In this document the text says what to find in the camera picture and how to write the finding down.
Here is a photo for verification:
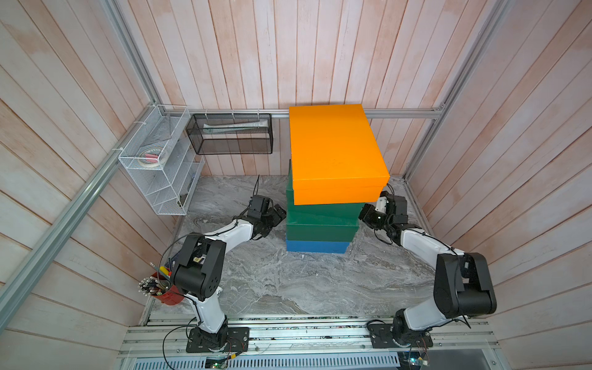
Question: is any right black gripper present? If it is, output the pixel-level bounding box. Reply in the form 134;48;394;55
352;203;393;232

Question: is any large green shoebox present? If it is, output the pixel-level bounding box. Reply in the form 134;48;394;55
286;162;364;225

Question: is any blue shoebox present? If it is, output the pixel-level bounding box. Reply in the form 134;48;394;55
286;240;350;254

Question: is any small green shoebox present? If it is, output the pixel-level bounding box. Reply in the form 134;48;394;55
286;218;359;242

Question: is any orange shoebox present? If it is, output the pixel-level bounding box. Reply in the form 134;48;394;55
289;104;390;206

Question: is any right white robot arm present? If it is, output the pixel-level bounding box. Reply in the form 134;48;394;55
359;191;497;347

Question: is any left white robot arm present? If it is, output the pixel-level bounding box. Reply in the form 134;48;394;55
170;195;287;352

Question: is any black mesh basket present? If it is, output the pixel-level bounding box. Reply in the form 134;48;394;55
186;113;274;156

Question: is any paper in mesh basket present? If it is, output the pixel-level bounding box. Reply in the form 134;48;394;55
202;120;270;135

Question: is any red pen cup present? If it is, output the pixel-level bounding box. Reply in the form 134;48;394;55
138;262;185;306

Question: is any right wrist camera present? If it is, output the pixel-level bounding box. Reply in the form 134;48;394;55
375;197;389;214

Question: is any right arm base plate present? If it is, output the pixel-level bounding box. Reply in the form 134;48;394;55
365;318;433;348

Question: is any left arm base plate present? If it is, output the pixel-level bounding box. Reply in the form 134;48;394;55
186;326;250;355

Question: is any white wire shelf rack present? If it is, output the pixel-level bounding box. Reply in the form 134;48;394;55
119;105;204;216

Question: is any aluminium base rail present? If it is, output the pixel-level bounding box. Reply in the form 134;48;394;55
114;314;510;369

